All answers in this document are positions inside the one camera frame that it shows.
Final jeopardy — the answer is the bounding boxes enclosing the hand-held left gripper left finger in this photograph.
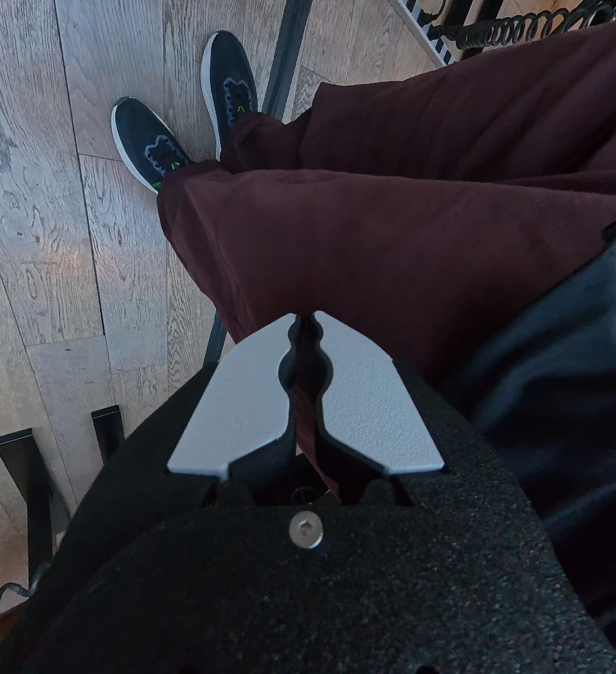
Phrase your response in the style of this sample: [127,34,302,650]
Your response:
[166,313,303,503]

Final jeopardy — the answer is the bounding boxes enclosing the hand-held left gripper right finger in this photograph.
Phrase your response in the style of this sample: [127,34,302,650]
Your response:
[310,311,447,501]

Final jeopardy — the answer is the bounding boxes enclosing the person's maroon pants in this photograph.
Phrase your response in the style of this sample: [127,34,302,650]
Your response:
[156,11,616,496]

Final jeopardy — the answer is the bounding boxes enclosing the person's black jacket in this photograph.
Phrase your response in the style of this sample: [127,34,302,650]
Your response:
[440,221,616,674]

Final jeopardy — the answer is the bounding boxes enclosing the person's left black sneaker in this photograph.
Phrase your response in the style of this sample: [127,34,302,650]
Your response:
[111,96,193,194]

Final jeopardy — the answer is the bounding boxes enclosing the person's black sneaker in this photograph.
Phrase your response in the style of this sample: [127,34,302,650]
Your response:
[201,30,260,161]
[111,96,193,194]

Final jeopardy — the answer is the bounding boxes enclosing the person's right black sneaker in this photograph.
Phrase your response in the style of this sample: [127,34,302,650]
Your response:
[201,30,260,161]

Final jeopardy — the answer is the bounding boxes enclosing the white power strip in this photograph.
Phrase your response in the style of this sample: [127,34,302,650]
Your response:
[392,0,458,66]

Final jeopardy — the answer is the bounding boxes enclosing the black coiled cable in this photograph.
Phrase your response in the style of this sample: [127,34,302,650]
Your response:
[429,0,616,51]

